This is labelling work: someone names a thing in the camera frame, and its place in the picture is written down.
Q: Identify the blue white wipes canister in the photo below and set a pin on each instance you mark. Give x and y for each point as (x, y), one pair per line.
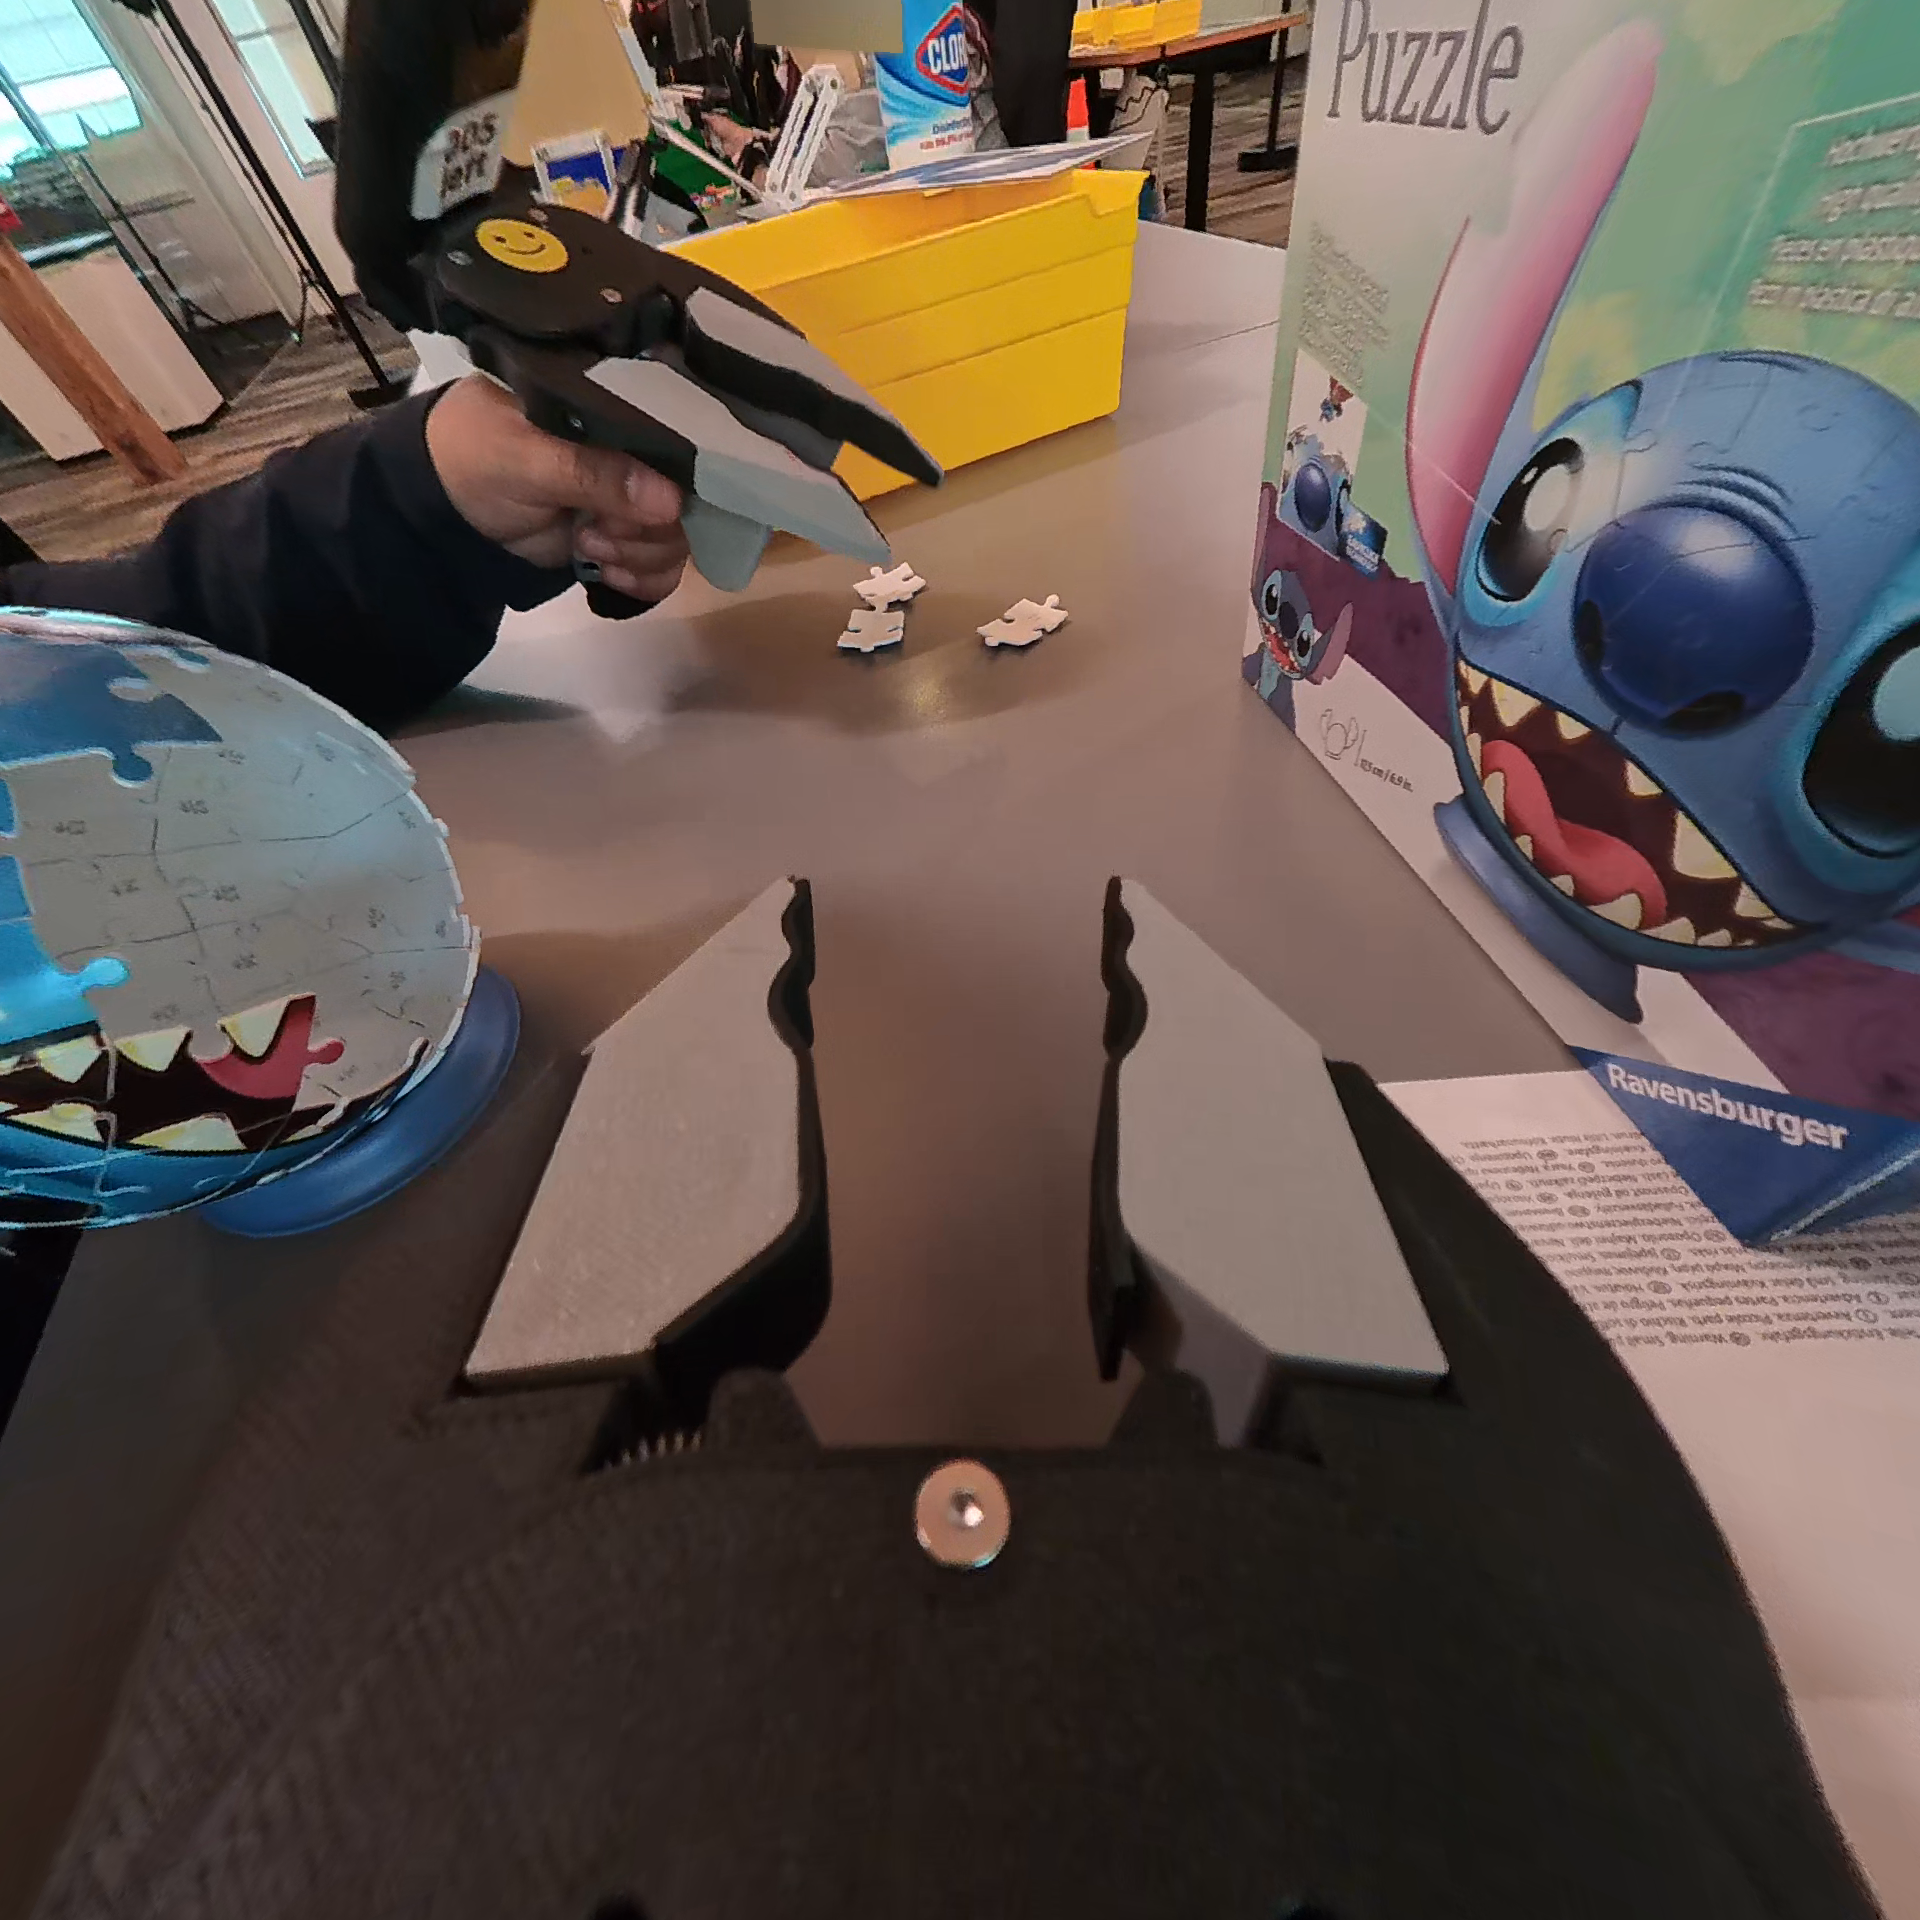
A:
(937, 92)

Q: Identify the person's left hand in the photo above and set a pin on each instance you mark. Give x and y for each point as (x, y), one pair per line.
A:
(526, 480)

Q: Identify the white plastic frame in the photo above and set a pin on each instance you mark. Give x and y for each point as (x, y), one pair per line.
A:
(813, 137)

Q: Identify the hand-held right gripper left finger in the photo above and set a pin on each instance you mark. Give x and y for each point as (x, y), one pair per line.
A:
(661, 1184)

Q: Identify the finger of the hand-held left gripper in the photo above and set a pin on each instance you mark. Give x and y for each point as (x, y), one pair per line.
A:
(769, 340)
(751, 469)

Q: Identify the cartoon printed puzzle box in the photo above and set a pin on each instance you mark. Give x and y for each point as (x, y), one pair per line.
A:
(1649, 603)

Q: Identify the blue round ball stand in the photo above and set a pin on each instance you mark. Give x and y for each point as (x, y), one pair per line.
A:
(423, 1140)

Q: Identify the blue puzzle ball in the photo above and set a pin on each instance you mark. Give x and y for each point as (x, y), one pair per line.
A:
(227, 901)

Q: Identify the white instruction leaflet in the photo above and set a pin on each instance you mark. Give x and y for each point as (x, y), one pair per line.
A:
(1772, 1423)

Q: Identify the white puzzle piece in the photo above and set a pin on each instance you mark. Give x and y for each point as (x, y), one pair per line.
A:
(887, 583)
(871, 629)
(1023, 622)

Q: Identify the wooden post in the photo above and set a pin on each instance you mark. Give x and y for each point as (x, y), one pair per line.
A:
(93, 360)

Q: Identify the blue white printed sheet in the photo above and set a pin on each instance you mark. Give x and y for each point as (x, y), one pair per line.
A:
(991, 165)

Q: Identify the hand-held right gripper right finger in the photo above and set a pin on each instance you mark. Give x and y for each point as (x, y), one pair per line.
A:
(1258, 1200)

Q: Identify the yellow plastic bin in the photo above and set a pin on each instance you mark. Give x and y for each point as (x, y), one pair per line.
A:
(980, 328)

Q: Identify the person's left forearm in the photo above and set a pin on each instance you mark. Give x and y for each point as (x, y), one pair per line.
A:
(270, 568)

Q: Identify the white cabinet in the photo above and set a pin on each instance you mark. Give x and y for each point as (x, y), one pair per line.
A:
(93, 404)

